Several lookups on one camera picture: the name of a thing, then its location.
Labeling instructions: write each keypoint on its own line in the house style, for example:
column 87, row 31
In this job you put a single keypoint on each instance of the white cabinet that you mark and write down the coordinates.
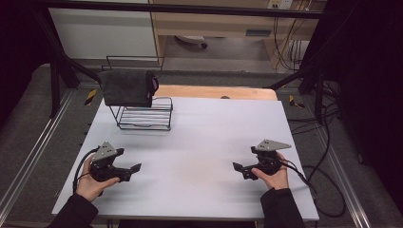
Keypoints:
column 101, row 31

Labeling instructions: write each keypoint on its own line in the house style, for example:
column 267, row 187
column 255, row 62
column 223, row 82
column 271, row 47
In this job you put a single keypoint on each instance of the black frame crossbar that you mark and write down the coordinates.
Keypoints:
column 190, row 10

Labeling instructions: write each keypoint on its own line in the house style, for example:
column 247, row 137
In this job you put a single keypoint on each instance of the aluminium floor rail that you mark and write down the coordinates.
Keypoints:
column 34, row 148
column 343, row 177

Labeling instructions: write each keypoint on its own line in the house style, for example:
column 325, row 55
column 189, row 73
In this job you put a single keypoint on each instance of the wooden desk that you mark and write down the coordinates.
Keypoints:
column 221, row 25

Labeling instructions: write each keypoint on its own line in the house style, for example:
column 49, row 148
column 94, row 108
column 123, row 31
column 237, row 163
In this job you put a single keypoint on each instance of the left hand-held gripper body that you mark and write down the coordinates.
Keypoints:
column 103, row 155

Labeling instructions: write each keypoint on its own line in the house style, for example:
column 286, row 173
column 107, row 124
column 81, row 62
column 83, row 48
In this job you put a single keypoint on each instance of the white table mat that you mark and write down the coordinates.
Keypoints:
column 206, row 142

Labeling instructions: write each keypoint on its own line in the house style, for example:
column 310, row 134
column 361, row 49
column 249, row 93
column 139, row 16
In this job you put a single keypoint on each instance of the chair base with caster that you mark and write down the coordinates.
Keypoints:
column 191, row 39

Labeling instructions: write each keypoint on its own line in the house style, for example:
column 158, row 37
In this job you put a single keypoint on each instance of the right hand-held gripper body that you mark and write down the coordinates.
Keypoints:
column 267, row 158

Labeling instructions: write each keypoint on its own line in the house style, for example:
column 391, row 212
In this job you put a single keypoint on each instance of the black frame strut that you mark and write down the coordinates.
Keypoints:
column 68, row 68
column 304, row 74

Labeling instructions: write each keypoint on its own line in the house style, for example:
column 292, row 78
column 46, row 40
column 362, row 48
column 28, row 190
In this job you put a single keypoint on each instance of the wooden table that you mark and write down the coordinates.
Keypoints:
column 206, row 91

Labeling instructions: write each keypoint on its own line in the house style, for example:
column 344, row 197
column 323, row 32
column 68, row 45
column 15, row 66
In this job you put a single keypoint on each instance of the person's left hand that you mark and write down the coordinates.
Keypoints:
column 87, row 188

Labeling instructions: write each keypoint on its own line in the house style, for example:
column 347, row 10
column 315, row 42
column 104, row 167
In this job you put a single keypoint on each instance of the dark cloth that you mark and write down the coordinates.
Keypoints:
column 126, row 87

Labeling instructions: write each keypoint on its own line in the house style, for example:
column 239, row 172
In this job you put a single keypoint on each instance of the person's right hand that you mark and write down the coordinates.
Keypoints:
column 275, row 179

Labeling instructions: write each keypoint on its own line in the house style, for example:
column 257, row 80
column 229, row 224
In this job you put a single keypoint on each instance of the wall power outlet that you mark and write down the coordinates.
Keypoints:
column 280, row 3

